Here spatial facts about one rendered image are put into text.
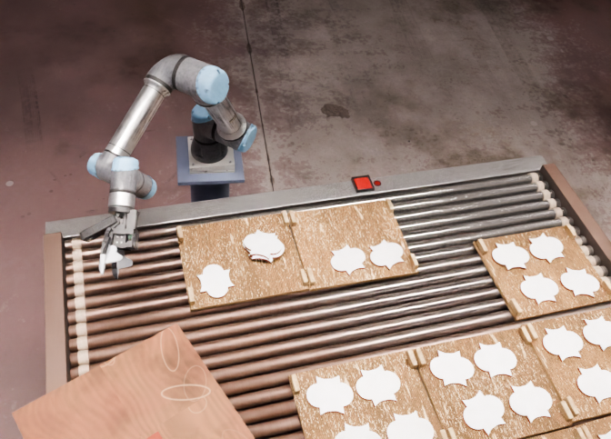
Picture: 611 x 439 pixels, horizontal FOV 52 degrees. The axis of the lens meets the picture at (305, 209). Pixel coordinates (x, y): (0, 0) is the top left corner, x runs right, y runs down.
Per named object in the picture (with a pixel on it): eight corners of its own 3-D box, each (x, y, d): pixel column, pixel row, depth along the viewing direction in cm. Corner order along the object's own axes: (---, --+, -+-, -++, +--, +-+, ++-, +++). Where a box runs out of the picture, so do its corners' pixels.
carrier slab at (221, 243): (175, 230, 227) (175, 227, 226) (284, 214, 237) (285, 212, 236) (190, 312, 206) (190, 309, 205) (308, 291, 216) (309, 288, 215)
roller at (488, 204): (67, 267, 217) (65, 259, 214) (546, 194, 266) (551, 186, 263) (68, 279, 215) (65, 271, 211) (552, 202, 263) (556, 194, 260)
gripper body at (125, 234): (131, 249, 175) (135, 207, 178) (100, 247, 175) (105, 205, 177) (137, 253, 183) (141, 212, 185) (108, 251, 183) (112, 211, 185)
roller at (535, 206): (68, 279, 214) (65, 271, 211) (552, 203, 263) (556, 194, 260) (68, 291, 212) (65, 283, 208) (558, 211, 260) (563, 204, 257)
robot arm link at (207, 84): (231, 120, 250) (185, 47, 198) (263, 134, 246) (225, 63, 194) (216, 145, 247) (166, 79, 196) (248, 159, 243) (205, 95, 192)
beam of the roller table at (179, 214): (48, 232, 229) (45, 221, 224) (535, 164, 281) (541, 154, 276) (48, 250, 224) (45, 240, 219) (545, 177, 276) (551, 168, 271)
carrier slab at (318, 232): (286, 214, 237) (286, 212, 236) (386, 202, 247) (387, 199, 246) (309, 292, 216) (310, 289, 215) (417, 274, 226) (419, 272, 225)
